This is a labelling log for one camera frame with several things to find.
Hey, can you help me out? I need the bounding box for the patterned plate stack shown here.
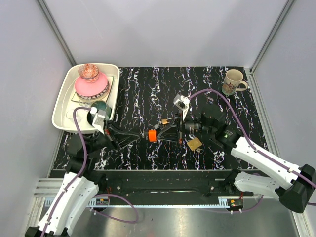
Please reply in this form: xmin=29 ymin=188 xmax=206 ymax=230
xmin=71 ymin=76 xmax=114 ymax=102

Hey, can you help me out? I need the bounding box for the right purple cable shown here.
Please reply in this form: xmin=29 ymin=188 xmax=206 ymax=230
xmin=189 ymin=88 xmax=316 ymax=214

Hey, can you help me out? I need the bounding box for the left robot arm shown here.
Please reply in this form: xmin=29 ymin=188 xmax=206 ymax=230
xmin=25 ymin=122 xmax=139 ymax=237

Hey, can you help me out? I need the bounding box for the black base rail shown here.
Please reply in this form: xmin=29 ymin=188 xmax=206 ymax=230
xmin=96 ymin=170 xmax=253 ymax=207

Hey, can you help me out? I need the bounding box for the clear drinking glass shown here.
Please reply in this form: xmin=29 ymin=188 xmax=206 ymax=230
xmin=66 ymin=110 xmax=81 ymax=123

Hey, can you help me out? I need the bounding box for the white plastic tray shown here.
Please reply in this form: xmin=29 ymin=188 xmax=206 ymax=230
xmin=51 ymin=63 xmax=120 ymax=133

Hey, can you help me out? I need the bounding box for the red patterned small bowl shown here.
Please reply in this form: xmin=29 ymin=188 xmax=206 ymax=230
xmin=78 ymin=64 xmax=99 ymax=81

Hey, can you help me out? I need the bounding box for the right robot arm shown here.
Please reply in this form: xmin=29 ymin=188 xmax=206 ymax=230
xmin=149 ymin=104 xmax=316 ymax=213

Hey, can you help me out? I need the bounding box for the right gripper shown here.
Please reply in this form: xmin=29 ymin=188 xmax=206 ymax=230
xmin=157 ymin=109 xmax=215 ymax=144

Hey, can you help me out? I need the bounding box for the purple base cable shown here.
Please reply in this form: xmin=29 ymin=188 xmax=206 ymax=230
xmin=90 ymin=194 xmax=139 ymax=225

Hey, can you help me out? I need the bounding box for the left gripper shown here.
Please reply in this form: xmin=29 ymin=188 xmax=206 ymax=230
xmin=86 ymin=119 xmax=140 ymax=154

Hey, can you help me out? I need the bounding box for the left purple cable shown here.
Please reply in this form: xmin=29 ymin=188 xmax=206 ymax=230
xmin=39 ymin=106 xmax=91 ymax=237

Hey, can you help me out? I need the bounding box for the cream seashell mug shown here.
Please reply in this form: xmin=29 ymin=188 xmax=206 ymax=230
xmin=222 ymin=69 xmax=248 ymax=96

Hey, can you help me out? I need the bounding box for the large brass padlock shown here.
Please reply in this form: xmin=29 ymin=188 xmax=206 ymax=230
xmin=185 ymin=137 xmax=203 ymax=153

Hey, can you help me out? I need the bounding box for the green ceramic cup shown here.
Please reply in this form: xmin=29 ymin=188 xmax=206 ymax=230
xmin=91 ymin=100 xmax=112 ymax=118

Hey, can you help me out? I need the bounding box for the orange black padlock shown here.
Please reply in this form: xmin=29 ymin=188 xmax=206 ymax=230
xmin=148 ymin=130 xmax=157 ymax=142

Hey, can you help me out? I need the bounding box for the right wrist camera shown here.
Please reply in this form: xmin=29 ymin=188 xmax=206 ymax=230
xmin=173 ymin=94 xmax=190 ymax=121

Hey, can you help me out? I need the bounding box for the pink upturned bowl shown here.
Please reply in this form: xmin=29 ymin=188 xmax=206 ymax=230
xmin=75 ymin=73 xmax=108 ymax=96

